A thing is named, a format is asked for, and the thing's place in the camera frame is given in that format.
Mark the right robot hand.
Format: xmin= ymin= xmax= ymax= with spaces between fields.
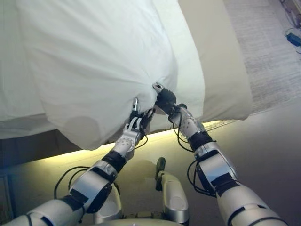
xmin=152 ymin=82 xmax=177 ymax=116

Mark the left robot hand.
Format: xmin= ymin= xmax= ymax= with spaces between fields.
xmin=123 ymin=97 xmax=156 ymax=139

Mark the white duvet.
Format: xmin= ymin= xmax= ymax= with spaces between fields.
xmin=16 ymin=0 xmax=205 ymax=151

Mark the dark right robot foot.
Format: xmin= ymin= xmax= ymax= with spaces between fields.
xmin=156 ymin=157 xmax=166 ymax=175

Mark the beige bedspread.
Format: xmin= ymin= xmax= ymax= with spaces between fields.
xmin=178 ymin=0 xmax=253 ymax=122

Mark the silver right robot leg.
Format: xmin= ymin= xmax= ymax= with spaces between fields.
xmin=155 ymin=170 xmax=190 ymax=224

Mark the silver robot leg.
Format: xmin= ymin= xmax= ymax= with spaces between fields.
xmin=155 ymin=170 xmax=190 ymax=224
xmin=94 ymin=181 xmax=123 ymax=224

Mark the silver left robot leg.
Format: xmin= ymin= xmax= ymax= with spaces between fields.
xmin=94 ymin=181 xmax=123 ymax=224

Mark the grey patterned rug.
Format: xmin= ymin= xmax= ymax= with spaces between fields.
xmin=223 ymin=0 xmax=301 ymax=130

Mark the white sheeted mattress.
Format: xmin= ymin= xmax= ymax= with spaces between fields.
xmin=0 ymin=0 xmax=59 ymax=139

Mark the blue power adapter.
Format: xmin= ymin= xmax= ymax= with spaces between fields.
xmin=285 ymin=32 xmax=301 ymax=47

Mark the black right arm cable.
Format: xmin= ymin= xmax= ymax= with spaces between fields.
xmin=171 ymin=105 xmax=203 ymax=193

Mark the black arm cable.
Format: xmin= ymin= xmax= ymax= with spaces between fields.
xmin=171 ymin=105 xmax=203 ymax=193
xmin=54 ymin=134 xmax=149 ymax=200

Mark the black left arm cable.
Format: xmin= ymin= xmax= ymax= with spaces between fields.
xmin=54 ymin=134 xmax=149 ymax=200

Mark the dark brown bed frame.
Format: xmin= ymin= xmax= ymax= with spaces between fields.
xmin=0 ymin=128 xmax=118 ymax=168

